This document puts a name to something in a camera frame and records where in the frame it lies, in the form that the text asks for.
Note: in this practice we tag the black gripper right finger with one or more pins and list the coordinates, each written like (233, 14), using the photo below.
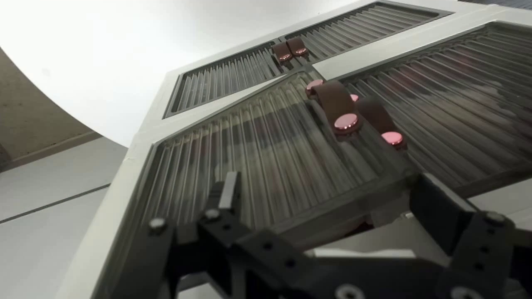
(464, 233)

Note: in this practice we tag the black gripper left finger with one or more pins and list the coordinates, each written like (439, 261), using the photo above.
(225, 195)

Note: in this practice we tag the white three-tier cabinet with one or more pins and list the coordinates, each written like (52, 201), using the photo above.
(261, 265)

